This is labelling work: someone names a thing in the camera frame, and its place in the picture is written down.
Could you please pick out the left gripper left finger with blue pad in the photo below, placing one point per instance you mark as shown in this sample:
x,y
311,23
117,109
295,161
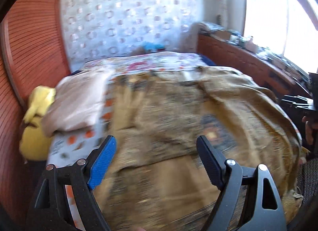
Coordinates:
x,y
49,209

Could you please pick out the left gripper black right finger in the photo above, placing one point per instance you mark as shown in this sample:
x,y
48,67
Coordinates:
x,y
262,208

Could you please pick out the brown patterned garment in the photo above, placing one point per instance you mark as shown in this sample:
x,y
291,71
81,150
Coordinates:
x,y
156,179

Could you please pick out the person right hand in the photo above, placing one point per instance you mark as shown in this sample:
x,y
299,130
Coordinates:
x,y
310,125

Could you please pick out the orange dotted white sheet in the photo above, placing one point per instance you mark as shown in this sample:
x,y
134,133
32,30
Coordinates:
x,y
69,146

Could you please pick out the long wooden cabinet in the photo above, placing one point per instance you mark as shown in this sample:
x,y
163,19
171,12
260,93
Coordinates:
x,y
263,73

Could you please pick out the beige folded garment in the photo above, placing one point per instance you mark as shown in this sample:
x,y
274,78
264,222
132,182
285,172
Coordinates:
x,y
78,101

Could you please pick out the yellow plush toy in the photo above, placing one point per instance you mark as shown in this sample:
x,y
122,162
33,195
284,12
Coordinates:
x,y
34,145

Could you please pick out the window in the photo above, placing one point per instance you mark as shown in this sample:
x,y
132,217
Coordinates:
x,y
284,28

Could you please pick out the floral bed blanket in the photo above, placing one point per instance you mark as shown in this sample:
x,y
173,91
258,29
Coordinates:
x,y
159,61

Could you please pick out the cardboard box on cabinet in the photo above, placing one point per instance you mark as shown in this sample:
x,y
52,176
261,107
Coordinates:
x,y
223,34

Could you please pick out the stack of folded cloths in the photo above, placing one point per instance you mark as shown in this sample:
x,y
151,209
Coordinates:
x,y
208,27

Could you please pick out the blue box on headboard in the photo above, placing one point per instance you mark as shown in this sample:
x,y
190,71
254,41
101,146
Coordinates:
x,y
149,47

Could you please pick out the white circle pattern curtain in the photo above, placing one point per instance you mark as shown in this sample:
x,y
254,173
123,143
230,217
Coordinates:
x,y
94,29

